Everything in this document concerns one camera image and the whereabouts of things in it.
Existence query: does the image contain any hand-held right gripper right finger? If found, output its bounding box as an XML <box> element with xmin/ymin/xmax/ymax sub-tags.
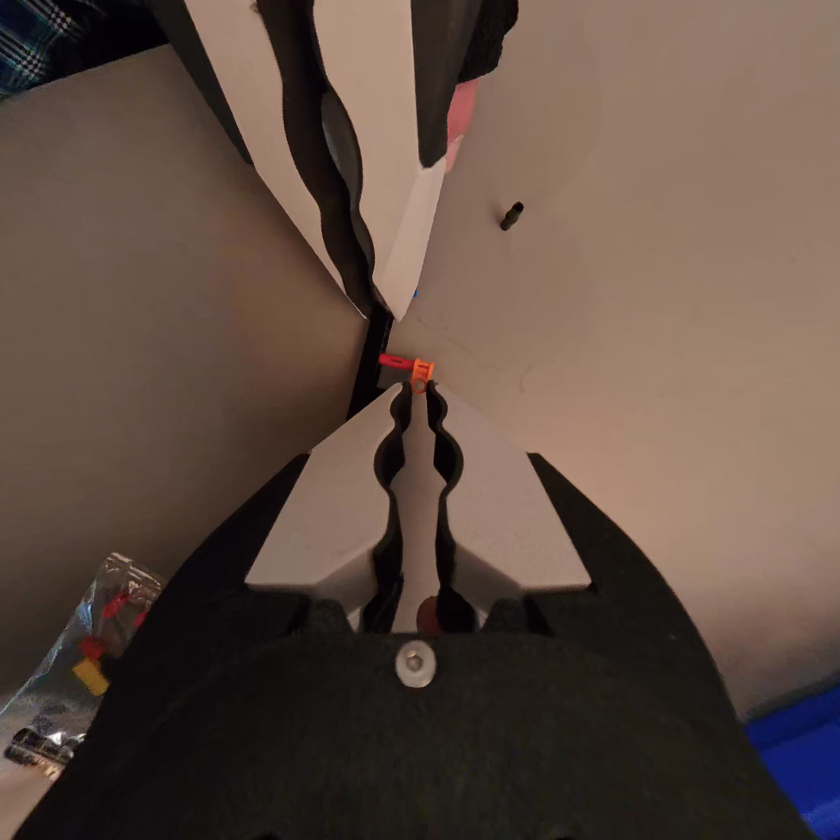
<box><xmin>425</xmin><ymin>382</ymin><xmax>593</xmax><ymax>632</ymax></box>

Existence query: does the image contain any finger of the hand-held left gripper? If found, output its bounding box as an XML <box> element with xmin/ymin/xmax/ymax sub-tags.
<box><xmin>315</xmin><ymin>0</ymin><xmax>448</xmax><ymax>324</ymax></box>
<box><xmin>182</xmin><ymin>0</ymin><xmax>376</xmax><ymax>321</ymax></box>

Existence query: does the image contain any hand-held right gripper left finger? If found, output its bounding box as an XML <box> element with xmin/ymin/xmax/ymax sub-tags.
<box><xmin>245</xmin><ymin>382</ymin><xmax>414</xmax><ymax>632</ymax></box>

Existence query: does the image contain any black toy beam assembly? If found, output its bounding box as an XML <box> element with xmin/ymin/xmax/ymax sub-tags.
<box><xmin>346</xmin><ymin>305</ymin><xmax>396</xmax><ymax>422</ymax></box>

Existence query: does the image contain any grey desk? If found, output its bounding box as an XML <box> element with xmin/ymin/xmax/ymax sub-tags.
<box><xmin>0</xmin><ymin>0</ymin><xmax>840</xmax><ymax>840</ymax></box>

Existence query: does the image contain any person's left hand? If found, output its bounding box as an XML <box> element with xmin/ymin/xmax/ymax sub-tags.
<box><xmin>445</xmin><ymin>79</ymin><xmax>481</xmax><ymax>175</ymax></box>

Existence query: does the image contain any person in plaid shirt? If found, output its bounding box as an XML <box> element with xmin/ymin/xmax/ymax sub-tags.
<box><xmin>0</xmin><ymin>0</ymin><xmax>168</xmax><ymax>99</ymax></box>

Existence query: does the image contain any clear bag of toy parts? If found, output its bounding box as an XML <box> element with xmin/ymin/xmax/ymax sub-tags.
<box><xmin>0</xmin><ymin>552</ymin><xmax>166</xmax><ymax>783</ymax></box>

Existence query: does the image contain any yellow brick piece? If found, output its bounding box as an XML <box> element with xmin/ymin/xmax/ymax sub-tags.
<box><xmin>71</xmin><ymin>658</ymin><xmax>110</xmax><ymax>698</ymax></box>

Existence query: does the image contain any blue storage bin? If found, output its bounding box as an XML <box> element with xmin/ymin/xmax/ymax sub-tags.
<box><xmin>743</xmin><ymin>681</ymin><xmax>840</xmax><ymax>840</ymax></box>

